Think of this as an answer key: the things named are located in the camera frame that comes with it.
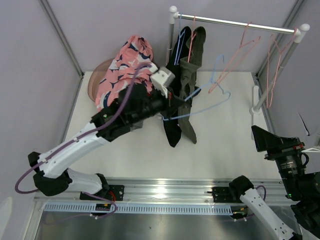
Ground pink hanger of orange shorts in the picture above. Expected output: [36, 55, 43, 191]
[265, 28, 298, 109]

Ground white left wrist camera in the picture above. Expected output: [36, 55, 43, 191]
[148, 63, 175, 99]

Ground clothes rack with metal rod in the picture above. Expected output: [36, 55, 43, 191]
[165, 5, 311, 115]

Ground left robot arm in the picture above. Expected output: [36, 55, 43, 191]
[28, 83, 185, 200]

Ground pink hanger of patterned shorts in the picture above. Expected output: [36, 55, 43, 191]
[208, 21, 261, 94]

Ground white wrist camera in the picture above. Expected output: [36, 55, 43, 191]
[148, 63, 175, 99]
[302, 133, 320, 153]

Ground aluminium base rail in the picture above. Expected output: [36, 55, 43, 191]
[33, 176, 307, 216]

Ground brown translucent laundry basket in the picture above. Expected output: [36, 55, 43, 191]
[87, 58, 113, 102]

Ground black shorts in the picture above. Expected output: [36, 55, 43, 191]
[163, 26, 192, 148]

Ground olive green shorts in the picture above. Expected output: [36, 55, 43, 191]
[178, 26, 207, 144]

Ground blue hanger with black shorts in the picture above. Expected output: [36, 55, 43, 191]
[173, 16, 186, 66]

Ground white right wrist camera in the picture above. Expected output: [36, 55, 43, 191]
[302, 133, 320, 153]

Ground grey shorts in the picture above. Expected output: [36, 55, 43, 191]
[130, 120, 144, 132]

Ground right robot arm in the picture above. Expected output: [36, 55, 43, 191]
[209, 125, 320, 240]

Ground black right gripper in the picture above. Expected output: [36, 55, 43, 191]
[250, 124, 305, 197]

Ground blue hanger of grey shorts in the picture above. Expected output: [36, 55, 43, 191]
[161, 54, 231, 122]

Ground pink shark print shorts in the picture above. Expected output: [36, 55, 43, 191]
[95, 35, 153, 111]

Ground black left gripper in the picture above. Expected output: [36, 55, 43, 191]
[128, 84, 185, 126]

